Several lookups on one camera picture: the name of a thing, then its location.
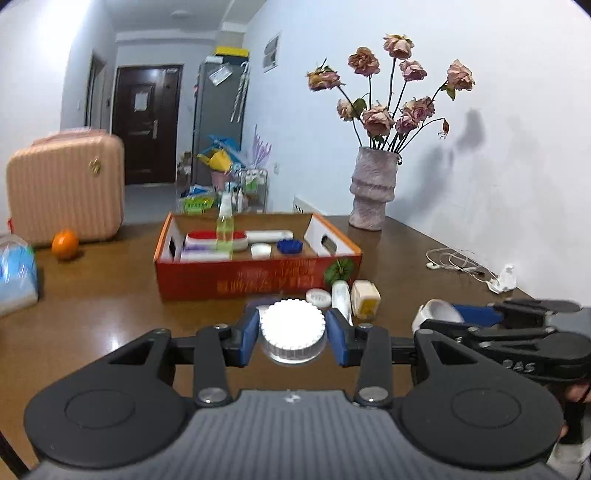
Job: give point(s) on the dried pink roses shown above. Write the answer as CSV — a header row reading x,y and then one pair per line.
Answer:
x,y
376,117

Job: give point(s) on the framed wall picture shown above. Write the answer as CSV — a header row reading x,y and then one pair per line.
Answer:
x,y
272,51

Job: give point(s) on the red and white lint brush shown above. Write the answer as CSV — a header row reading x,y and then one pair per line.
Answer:
x,y
203,236

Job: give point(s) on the blue plastic toy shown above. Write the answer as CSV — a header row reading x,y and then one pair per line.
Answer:
x,y
224,144

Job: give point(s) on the pink textured vase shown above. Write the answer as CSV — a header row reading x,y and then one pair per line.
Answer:
x,y
371,189

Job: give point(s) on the small white bottle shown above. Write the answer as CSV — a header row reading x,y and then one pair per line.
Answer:
x,y
341,297

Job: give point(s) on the side room door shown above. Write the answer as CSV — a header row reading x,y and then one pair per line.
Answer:
x,y
96,90

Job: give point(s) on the paper note on door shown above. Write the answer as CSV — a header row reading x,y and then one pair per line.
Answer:
x,y
141,100

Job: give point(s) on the white cup-shaped cap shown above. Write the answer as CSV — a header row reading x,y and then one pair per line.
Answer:
x,y
431,311

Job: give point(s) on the blue tissue pack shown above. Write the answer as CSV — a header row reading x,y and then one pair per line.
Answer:
x,y
16,277

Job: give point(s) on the yellow watering can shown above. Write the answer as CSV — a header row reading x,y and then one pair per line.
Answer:
x,y
217,161

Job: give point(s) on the person's right hand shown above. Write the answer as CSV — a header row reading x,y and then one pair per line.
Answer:
x,y
577,393

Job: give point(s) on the blue ribbed bottle cap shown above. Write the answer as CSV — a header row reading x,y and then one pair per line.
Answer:
x,y
290,247

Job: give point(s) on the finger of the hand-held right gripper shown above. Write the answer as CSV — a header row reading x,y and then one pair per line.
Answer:
x,y
443,325
478,314

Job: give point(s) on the dark entrance door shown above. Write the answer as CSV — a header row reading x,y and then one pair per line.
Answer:
x,y
143,138

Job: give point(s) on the grey fridge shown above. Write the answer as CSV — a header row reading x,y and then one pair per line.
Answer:
x,y
217,115

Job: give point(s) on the crumpled white tissue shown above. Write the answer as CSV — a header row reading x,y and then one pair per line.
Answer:
x,y
504,279

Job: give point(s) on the pile of colourful packets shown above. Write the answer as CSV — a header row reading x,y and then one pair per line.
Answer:
x,y
196,201

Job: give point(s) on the white folded umbrella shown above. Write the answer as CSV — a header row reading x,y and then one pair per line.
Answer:
x,y
240,92

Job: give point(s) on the small ceiling lamp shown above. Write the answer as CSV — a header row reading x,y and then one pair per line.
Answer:
x,y
182,14

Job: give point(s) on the clear jar with white lid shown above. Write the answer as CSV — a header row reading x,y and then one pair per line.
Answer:
x,y
291,323

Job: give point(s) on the paper sheet on fridge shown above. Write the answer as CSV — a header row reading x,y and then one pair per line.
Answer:
x,y
220,75

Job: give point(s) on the orange fruit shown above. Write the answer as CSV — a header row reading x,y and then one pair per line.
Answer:
x,y
64,244

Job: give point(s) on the purple decorative branches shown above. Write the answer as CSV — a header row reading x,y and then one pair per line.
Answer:
x,y
261,150

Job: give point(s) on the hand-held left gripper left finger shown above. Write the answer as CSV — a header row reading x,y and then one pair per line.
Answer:
x,y
251,337

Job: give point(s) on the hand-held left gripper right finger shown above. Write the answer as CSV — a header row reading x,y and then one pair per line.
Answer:
x,y
337,337

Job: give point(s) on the yellow cube box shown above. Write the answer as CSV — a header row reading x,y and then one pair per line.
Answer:
x,y
366,300

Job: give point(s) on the red cardboard box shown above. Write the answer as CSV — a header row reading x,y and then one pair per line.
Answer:
x,y
258,277

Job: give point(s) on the pink ribbed suitcase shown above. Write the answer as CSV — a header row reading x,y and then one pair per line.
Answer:
x,y
64,189

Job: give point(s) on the white bottle cap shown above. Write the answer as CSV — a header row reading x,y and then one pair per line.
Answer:
x,y
261,250
318,297

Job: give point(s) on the small cart with bottles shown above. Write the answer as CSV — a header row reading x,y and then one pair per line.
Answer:
x,y
249,187

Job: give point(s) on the green spray bottle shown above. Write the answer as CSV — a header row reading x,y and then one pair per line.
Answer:
x,y
224,230

